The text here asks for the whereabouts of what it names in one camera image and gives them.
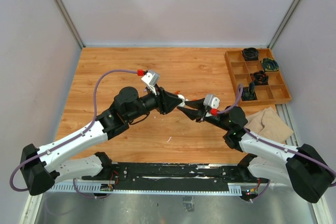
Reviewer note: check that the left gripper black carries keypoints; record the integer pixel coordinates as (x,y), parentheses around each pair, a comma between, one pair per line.
(166,100)

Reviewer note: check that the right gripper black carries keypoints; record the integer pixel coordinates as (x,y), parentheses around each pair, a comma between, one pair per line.
(199,115)

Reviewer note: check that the white earbud charging case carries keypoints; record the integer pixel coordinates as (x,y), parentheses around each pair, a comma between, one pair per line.
(183,99)

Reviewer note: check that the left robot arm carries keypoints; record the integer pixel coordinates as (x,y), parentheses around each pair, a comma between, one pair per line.
(48,164)

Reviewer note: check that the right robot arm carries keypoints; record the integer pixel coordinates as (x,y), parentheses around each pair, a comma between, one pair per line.
(300,168)

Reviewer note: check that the dark blue rolled sock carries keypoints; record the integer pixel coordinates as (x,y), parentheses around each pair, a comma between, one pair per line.
(248,93)

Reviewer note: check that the wooden compartment tray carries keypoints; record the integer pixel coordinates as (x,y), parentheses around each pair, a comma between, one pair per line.
(240,71)

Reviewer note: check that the black orange rolled sock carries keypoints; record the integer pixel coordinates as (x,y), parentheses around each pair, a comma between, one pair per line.
(260,78)

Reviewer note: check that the beige cloth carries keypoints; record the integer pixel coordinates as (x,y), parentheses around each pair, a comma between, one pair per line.
(267,123)

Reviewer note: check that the dark green rolled sock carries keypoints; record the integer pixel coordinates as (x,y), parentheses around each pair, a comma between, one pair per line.
(269,65)

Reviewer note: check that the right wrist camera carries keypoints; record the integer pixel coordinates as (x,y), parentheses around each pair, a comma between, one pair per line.
(211,101)

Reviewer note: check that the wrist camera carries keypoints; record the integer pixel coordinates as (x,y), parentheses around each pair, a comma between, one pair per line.
(150,79)
(211,101)

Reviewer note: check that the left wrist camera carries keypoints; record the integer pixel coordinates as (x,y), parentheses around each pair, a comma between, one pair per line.
(150,79)

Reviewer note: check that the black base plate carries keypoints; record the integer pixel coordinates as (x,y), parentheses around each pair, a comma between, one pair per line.
(172,176)

